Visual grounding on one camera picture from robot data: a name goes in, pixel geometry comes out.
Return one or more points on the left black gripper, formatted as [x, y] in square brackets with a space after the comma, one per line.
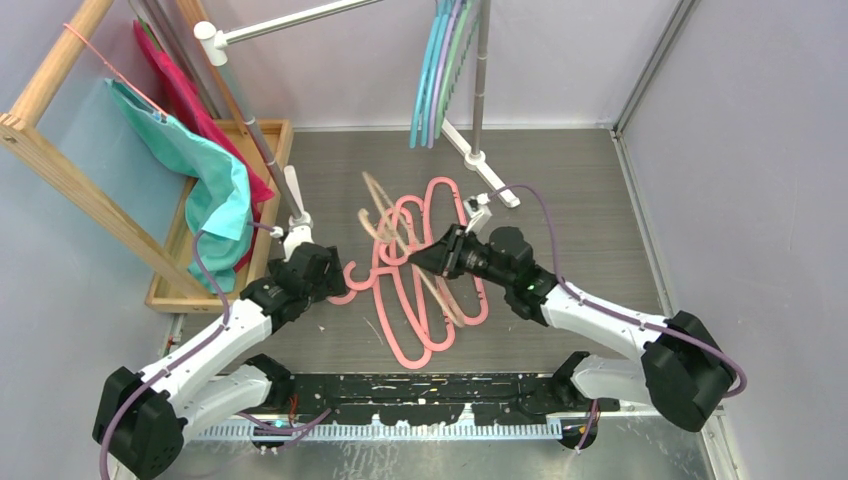
[331, 283]

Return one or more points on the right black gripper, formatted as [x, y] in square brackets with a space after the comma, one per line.
[443, 256]

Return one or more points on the beige plastic hanger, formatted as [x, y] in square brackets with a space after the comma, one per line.
[389, 234]

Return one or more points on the purple wire hanger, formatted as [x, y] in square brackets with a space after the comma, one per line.
[456, 7]

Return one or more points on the light blue wire hanger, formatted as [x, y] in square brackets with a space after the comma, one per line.
[423, 124]

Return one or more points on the green wire hanger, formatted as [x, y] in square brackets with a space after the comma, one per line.
[464, 26]

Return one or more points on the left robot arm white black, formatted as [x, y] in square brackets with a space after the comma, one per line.
[144, 418]

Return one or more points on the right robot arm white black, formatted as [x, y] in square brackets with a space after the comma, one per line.
[672, 364]

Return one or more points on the teal cloth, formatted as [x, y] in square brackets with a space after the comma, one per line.
[219, 204]

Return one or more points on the magenta cloth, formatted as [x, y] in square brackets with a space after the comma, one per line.
[186, 106]

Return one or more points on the white metal clothes rack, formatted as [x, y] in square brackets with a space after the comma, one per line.
[214, 41]

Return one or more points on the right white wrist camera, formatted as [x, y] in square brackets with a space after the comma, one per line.
[478, 212]

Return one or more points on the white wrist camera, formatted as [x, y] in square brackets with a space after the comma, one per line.
[292, 238]
[478, 212]

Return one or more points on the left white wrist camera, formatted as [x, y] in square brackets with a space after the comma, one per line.
[292, 238]

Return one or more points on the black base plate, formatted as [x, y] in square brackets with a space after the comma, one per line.
[422, 399]

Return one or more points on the wooden frame rack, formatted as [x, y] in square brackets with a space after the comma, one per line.
[20, 135]

